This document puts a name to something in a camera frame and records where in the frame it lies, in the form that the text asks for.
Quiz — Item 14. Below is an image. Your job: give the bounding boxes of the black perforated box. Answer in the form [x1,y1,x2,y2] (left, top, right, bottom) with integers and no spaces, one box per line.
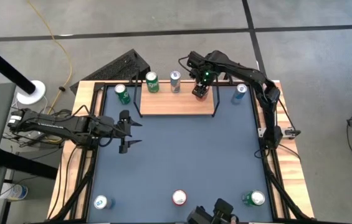
[69,49,151,94]

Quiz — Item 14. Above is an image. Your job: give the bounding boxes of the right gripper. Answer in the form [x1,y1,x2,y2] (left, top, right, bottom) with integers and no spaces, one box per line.
[187,52,219,98]

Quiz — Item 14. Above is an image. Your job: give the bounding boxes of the yellow cable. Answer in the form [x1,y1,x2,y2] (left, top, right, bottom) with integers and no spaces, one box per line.
[27,0,74,118]

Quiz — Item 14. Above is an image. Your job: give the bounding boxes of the white canister blue label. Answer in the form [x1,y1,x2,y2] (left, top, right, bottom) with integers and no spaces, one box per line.
[0,182,29,202]

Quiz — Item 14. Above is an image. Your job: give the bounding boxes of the blue silver Red Bull can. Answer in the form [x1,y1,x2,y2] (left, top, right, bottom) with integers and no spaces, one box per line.
[231,83,249,105]
[93,195,116,210]
[169,70,182,94]

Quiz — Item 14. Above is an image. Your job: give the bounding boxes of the black stanchion white base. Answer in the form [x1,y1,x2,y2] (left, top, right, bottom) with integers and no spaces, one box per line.
[0,35,46,105]

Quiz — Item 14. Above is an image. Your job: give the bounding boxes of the black cable bundle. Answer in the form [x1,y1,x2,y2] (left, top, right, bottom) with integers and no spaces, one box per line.
[2,107,80,149]

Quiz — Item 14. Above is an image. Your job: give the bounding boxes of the blue-grey table mat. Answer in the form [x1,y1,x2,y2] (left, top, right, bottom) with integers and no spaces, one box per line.
[87,84,275,223]

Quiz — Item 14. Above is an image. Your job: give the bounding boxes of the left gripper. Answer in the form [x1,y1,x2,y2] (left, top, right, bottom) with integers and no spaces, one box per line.
[102,110,143,154]

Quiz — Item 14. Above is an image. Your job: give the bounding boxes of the green Sprite can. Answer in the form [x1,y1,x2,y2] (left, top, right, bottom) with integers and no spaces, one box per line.
[145,72,160,94]
[114,83,131,105]
[241,190,266,208]

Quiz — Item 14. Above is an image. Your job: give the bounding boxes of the wooden shelf black metal legs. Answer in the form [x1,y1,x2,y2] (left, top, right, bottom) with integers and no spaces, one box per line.
[130,67,234,118]

